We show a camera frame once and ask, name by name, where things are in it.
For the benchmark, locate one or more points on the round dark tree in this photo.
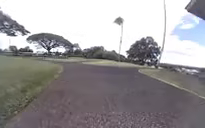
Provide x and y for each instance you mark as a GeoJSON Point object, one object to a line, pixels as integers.
{"type": "Point", "coordinates": [144, 50]}

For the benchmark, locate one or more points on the palm tree with leafy crown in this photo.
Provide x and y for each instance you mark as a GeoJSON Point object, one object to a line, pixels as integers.
{"type": "Point", "coordinates": [120, 40]}

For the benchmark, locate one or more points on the pale kerb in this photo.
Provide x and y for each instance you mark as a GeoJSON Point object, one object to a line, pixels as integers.
{"type": "Point", "coordinates": [176, 86]}

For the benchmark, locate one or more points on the large wide-crowned tree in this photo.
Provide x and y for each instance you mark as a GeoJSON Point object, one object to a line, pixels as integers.
{"type": "Point", "coordinates": [3, 21]}

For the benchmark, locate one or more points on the green grass strip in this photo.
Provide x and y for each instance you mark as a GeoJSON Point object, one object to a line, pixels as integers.
{"type": "Point", "coordinates": [63, 59]}

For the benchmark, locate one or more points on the dark gravel path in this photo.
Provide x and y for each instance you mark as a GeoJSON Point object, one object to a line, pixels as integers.
{"type": "Point", "coordinates": [103, 96]}

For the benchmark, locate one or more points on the dark hedge of bushes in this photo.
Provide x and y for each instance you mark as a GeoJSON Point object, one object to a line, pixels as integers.
{"type": "Point", "coordinates": [101, 53]}

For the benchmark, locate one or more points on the green grass lawn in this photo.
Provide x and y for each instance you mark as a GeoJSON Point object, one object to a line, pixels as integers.
{"type": "Point", "coordinates": [186, 80]}
{"type": "Point", "coordinates": [13, 80]}

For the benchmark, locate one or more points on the tall thin palm tree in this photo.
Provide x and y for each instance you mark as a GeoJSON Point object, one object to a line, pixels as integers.
{"type": "Point", "coordinates": [163, 33]}

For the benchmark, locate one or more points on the flat umbrella-shaped tree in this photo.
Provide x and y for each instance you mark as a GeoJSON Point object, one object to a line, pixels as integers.
{"type": "Point", "coordinates": [49, 40]}

